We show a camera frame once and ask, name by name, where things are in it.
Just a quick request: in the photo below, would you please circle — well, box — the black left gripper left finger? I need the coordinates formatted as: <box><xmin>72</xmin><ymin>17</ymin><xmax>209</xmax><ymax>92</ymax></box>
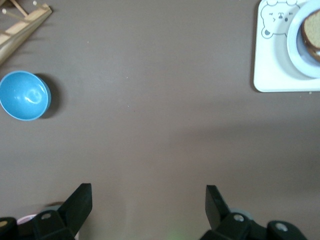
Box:
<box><xmin>33</xmin><ymin>182</ymin><xmax>93</xmax><ymax>240</ymax></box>

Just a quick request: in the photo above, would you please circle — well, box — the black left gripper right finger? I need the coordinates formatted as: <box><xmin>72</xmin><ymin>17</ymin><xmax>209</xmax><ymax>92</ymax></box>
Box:
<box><xmin>202</xmin><ymin>184</ymin><xmax>252</xmax><ymax>240</ymax></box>

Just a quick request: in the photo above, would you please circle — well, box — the round pale lilac plate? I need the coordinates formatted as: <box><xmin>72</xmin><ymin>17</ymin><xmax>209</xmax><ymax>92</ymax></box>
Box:
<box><xmin>286</xmin><ymin>1</ymin><xmax>320</xmax><ymax>79</ymax></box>

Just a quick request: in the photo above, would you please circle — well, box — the brown bread slice sandwich lid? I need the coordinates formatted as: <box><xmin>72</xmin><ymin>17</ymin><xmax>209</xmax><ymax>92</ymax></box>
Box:
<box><xmin>300</xmin><ymin>9</ymin><xmax>320</xmax><ymax>50</ymax></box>

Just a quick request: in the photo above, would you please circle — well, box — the pink bowl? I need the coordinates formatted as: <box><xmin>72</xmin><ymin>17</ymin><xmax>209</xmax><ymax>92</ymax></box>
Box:
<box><xmin>15</xmin><ymin>213</ymin><xmax>38</xmax><ymax>226</ymax></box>

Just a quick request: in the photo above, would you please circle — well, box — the blue bowl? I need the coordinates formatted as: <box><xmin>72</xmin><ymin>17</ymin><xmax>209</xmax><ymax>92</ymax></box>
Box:
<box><xmin>0</xmin><ymin>70</ymin><xmax>53</xmax><ymax>122</ymax></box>

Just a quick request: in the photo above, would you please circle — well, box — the cream tray with bear print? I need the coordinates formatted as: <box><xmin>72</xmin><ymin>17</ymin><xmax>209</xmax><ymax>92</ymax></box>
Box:
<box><xmin>253</xmin><ymin>0</ymin><xmax>320</xmax><ymax>93</ymax></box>

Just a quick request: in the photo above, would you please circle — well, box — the brown bread slice under egg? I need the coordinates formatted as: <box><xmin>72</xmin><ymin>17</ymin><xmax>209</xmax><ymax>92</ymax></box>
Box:
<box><xmin>306</xmin><ymin>44</ymin><xmax>320</xmax><ymax>63</ymax></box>

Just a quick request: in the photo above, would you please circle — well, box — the wooden peg rack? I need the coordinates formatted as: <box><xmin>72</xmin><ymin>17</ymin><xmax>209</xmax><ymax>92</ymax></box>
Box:
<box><xmin>0</xmin><ymin>0</ymin><xmax>53</xmax><ymax>66</ymax></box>

